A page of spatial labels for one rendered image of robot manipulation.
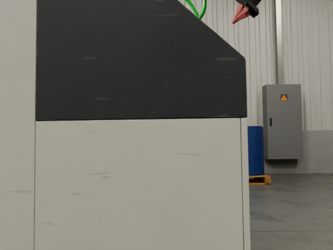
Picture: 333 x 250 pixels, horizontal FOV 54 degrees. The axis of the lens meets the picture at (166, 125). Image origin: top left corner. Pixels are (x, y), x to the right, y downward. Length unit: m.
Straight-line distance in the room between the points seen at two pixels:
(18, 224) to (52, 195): 0.12
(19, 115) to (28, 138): 0.07
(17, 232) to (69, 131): 0.31
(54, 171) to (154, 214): 0.30
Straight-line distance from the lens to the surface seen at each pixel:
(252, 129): 6.05
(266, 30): 8.57
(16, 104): 1.01
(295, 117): 7.99
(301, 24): 8.89
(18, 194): 1.01
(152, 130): 0.89
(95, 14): 0.99
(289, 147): 7.91
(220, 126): 0.89
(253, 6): 1.43
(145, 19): 0.95
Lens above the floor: 0.72
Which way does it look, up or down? 3 degrees up
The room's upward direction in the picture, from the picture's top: 1 degrees counter-clockwise
